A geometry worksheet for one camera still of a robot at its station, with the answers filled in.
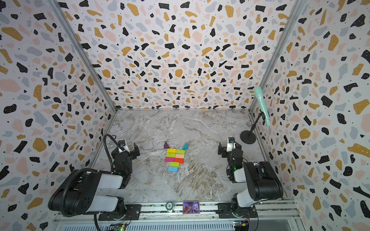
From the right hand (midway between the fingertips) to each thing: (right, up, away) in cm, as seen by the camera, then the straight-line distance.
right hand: (231, 142), depth 91 cm
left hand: (-63, -1, -3) cm, 63 cm away
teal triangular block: (-30, -4, +7) cm, 31 cm away
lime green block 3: (-36, -14, -1) cm, 38 cm away
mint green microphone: (+13, +30, -9) cm, 34 cm away
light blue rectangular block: (-37, -16, -3) cm, 41 cm away
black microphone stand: (+16, +2, +12) cm, 20 cm away
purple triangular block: (-43, -3, +6) cm, 43 cm away
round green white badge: (-36, -28, -21) cm, 50 cm away
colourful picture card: (-25, -32, -17) cm, 44 cm away
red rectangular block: (-32, -12, +1) cm, 34 cm away
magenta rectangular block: (-39, -11, +1) cm, 41 cm away
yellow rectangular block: (-39, -6, +4) cm, 39 cm away
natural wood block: (-33, -10, +3) cm, 34 cm away
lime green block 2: (-39, -9, +3) cm, 40 cm away
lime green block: (-33, -7, +4) cm, 34 cm away
